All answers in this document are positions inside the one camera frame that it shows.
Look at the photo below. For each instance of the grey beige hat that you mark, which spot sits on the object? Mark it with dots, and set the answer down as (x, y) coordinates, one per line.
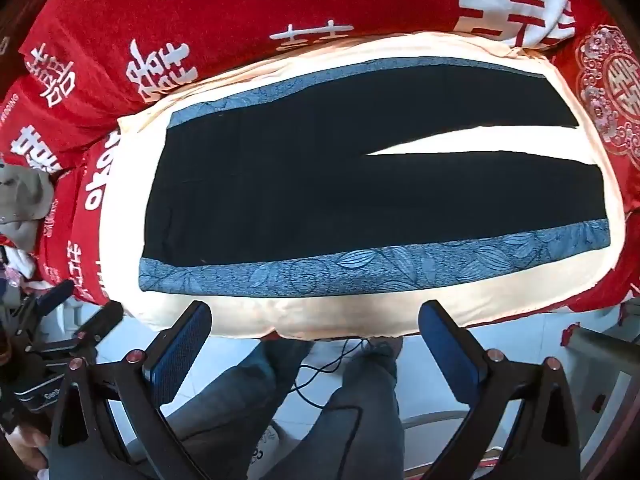
(20, 195)

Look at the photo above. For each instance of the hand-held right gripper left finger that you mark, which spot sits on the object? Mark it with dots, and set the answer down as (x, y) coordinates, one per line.
(182, 355)

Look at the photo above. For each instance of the pink white cloth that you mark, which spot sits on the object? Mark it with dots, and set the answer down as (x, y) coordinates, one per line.
(17, 267)

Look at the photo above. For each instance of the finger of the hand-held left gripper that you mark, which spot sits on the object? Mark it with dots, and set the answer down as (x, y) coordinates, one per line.
(102, 319)
(55, 296)

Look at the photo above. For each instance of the red embroidered cushion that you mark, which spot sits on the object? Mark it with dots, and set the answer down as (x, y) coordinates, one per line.
(615, 90)

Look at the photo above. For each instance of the red printed blanket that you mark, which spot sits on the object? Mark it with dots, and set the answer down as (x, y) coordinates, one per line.
(300, 0)

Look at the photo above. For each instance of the person's left hand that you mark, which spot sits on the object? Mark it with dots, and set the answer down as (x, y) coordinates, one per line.
(27, 449)

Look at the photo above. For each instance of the person's right leg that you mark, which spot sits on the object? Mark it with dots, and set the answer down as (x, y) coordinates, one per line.
(360, 425)

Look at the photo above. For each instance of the white slipper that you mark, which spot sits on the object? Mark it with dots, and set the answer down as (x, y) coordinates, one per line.
(272, 442)

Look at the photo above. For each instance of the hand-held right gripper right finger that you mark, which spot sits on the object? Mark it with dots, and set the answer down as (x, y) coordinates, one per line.
(450, 355)

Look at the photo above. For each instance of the cream blanket with blue leaf panel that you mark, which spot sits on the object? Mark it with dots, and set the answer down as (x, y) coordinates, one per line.
(350, 310)

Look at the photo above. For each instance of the black pants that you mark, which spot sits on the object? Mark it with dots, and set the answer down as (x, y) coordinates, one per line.
(300, 185)

